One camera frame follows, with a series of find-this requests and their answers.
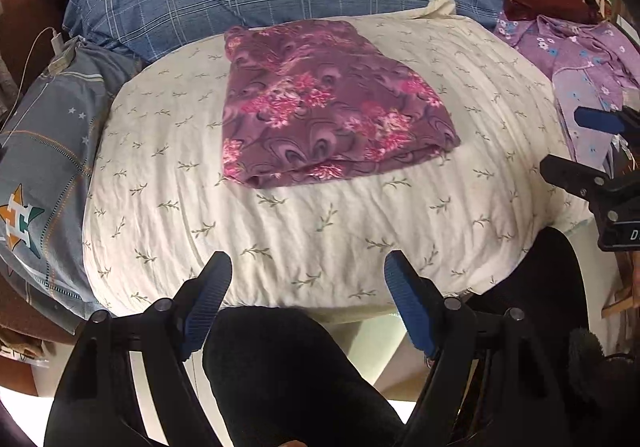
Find white leaf-print quilt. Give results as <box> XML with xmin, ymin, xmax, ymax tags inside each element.
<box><xmin>82</xmin><ymin>0</ymin><xmax>593</xmax><ymax>323</ymax></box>

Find tan crumpled cloth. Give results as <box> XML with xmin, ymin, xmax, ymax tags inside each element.
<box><xmin>0</xmin><ymin>322</ymin><xmax>51</xmax><ymax>368</ymax></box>

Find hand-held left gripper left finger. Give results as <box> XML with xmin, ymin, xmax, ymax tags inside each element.
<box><xmin>42</xmin><ymin>251</ymin><xmax>233</xmax><ymax>447</ymax></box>

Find purple floral garment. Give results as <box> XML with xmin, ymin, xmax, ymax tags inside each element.
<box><xmin>221</xmin><ymin>18</ymin><xmax>462</xmax><ymax>190</ymax></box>

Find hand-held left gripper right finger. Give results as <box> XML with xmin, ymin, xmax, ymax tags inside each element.
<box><xmin>384</xmin><ymin>249</ymin><xmax>578</xmax><ymax>447</ymax></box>

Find lilac floral shirt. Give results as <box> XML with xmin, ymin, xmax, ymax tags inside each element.
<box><xmin>494</xmin><ymin>14</ymin><xmax>640</xmax><ymax>163</ymax></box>

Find grey star-print pillow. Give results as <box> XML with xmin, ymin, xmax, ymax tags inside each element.
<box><xmin>0</xmin><ymin>37</ymin><xmax>146</xmax><ymax>333</ymax></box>

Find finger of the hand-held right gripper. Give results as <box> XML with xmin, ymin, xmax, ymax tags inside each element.
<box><xmin>574</xmin><ymin>106</ymin><xmax>628</xmax><ymax>134</ymax></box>
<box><xmin>539</xmin><ymin>154</ymin><xmax>613</xmax><ymax>200</ymax></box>

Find person's black trousers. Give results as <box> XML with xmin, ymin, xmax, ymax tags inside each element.
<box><xmin>202</xmin><ymin>227</ymin><xmax>588</xmax><ymax>447</ymax></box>

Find white charging cable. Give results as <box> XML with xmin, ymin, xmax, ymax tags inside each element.
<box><xmin>0</xmin><ymin>26</ymin><xmax>55</xmax><ymax>120</ymax></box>

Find wooden frame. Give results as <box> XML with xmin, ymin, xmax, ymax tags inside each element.
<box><xmin>600</xmin><ymin>247</ymin><xmax>640</xmax><ymax>320</ymax></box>

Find white power strip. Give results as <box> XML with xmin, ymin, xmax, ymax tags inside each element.
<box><xmin>46</xmin><ymin>30</ymin><xmax>81</xmax><ymax>74</ymax></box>

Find black fuzzy garment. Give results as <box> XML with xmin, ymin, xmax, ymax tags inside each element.
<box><xmin>567</xmin><ymin>327</ymin><xmax>640</xmax><ymax>433</ymax></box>

